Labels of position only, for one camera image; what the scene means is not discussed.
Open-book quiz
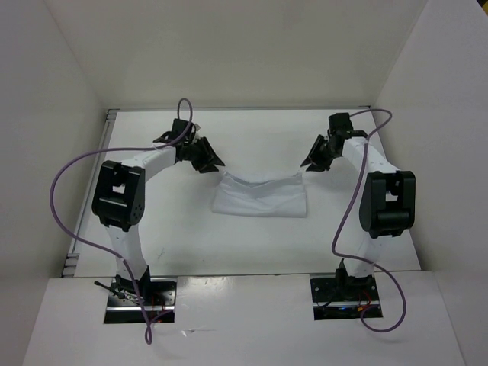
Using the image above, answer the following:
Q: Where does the white fabric skirt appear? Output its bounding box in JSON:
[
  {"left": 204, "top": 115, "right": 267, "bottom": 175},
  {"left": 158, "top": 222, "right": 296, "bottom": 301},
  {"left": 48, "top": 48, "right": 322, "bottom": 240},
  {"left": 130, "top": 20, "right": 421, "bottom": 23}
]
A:
[{"left": 211, "top": 172, "right": 307, "bottom": 218}]

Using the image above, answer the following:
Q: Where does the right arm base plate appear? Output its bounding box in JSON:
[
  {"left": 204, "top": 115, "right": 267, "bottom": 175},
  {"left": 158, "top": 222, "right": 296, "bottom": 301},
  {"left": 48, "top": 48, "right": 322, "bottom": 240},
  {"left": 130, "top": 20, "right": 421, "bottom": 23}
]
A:
[{"left": 310, "top": 276, "right": 383, "bottom": 321}]

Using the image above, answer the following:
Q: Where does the aluminium table edge rail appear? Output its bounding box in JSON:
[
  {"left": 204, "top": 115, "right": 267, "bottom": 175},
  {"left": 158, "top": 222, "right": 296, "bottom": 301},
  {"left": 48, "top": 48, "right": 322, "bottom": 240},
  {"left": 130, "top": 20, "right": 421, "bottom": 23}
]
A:
[{"left": 60, "top": 106, "right": 373, "bottom": 278}]

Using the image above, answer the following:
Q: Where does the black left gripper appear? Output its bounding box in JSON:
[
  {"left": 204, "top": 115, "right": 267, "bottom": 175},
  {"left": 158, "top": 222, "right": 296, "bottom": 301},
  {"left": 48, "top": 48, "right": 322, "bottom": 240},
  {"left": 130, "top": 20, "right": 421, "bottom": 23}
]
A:
[{"left": 183, "top": 136, "right": 224, "bottom": 174}]

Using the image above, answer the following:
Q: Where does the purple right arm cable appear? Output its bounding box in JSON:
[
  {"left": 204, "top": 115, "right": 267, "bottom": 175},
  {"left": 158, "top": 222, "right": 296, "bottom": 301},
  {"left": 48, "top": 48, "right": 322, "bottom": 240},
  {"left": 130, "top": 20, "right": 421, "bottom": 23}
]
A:
[{"left": 332, "top": 108, "right": 408, "bottom": 333}]

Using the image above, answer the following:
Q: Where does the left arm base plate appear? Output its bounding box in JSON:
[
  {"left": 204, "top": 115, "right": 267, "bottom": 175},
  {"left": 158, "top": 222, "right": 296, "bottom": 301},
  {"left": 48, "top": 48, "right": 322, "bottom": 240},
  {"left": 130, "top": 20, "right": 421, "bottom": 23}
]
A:
[{"left": 95, "top": 277, "right": 178, "bottom": 324}]

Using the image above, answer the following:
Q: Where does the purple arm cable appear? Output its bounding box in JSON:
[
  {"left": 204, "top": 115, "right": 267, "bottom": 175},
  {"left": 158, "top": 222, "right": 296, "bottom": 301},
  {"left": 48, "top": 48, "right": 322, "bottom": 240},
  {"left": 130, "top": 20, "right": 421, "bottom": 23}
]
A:
[
  {"left": 332, "top": 108, "right": 408, "bottom": 333},
  {"left": 51, "top": 98, "right": 194, "bottom": 345}
]

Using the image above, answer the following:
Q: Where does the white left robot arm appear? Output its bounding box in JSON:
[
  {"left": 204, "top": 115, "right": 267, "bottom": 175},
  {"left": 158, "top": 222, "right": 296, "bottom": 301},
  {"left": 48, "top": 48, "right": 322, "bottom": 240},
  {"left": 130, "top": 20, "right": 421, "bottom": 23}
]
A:
[{"left": 91, "top": 118, "right": 225, "bottom": 305}]

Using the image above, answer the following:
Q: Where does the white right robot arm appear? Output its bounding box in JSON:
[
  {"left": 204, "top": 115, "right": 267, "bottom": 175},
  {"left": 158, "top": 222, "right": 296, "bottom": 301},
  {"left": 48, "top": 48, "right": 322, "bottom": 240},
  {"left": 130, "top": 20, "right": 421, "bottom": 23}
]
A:
[{"left": 301, "top": 113, "right": 416, "bottom": 300}]

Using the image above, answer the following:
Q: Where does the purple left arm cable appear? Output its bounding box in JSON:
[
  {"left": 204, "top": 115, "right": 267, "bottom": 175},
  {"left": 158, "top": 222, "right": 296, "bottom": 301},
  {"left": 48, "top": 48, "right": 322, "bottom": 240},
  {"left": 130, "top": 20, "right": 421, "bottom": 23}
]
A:
[{"left": 51, "top": 98, "right": 194, "bottom": 345}]

